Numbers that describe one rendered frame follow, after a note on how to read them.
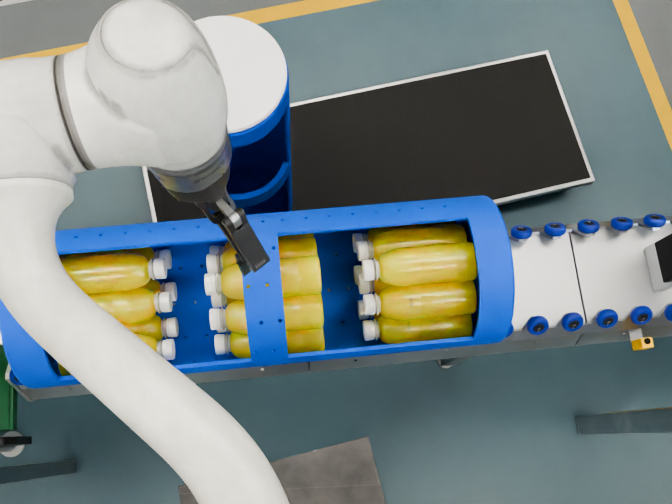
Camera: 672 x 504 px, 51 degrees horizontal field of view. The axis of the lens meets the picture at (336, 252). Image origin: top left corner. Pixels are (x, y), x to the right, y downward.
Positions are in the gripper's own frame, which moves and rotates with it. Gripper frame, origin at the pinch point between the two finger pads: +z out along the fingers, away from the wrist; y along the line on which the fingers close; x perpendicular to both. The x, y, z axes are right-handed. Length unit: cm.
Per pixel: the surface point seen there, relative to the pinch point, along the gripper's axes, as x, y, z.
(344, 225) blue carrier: 21.1, 2.4, 29.7
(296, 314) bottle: 5.2, 7.5, 37.0
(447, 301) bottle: 28, 24, 38
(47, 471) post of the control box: -66, -23, 125
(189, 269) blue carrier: -3, -17, 52
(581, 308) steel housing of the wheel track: 56, 42, 61
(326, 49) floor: 95, -87, 142
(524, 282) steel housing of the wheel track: 50, 30, 60
